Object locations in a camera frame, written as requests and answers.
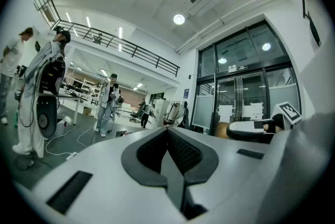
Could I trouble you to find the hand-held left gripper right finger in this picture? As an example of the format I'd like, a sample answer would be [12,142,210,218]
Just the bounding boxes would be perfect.
[167,127,282,215]

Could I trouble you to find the white desk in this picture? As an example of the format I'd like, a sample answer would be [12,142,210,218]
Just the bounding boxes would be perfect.
[58,86,82,126]

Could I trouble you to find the white power cable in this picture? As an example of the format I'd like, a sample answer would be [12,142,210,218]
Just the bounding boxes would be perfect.
[46,123,98,156]

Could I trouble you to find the black grey shoulder strap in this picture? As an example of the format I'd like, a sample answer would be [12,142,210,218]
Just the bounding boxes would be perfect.
[300,0,321,47]

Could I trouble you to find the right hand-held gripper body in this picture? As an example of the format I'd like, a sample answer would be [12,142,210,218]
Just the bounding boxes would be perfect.
[263,102,303,138]

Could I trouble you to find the round ceiling light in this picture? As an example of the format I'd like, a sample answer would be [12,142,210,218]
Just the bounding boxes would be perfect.
[173,13,186,26]

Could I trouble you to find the black mezzanine railing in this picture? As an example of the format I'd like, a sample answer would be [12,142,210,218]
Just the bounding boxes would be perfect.
[33,0,181,77]

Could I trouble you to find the white flower print t-shirt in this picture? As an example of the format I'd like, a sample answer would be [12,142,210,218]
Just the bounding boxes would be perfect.
[284,0,331,124]

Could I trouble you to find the white cabinet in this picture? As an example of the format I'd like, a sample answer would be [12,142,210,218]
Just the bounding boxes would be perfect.
[152,99,171,128]

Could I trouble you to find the white paper notice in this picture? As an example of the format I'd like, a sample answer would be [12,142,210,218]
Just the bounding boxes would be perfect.
[249,102,264,119]
[218,104,234,124]

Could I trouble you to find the black framed glass door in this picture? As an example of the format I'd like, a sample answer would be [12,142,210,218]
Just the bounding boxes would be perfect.
[190,20,302,137]

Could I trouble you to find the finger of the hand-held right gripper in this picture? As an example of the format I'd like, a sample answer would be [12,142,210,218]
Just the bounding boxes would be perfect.
[226,119,265,143]

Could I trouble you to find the black office chair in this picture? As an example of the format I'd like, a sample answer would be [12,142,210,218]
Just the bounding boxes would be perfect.
[129,110,141,124]

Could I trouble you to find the black foot pedal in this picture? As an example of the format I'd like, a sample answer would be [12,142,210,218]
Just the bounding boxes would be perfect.
[15,155,36,171]

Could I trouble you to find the white ceiling pipes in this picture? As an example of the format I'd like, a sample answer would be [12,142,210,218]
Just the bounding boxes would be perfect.
[174,0,286,54]

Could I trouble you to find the black equipment backpack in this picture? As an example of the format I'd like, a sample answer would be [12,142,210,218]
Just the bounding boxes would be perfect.
[36,57,66,140]

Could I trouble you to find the group of ceiling strip lights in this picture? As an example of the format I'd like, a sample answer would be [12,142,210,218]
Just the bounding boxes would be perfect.
[52,0,144,91]

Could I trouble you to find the white storage shelves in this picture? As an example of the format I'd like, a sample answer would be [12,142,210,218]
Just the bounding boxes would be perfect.
[65,76,105,114]

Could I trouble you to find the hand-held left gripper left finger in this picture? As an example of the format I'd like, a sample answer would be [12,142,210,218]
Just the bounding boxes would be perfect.
[15,127,184,224]

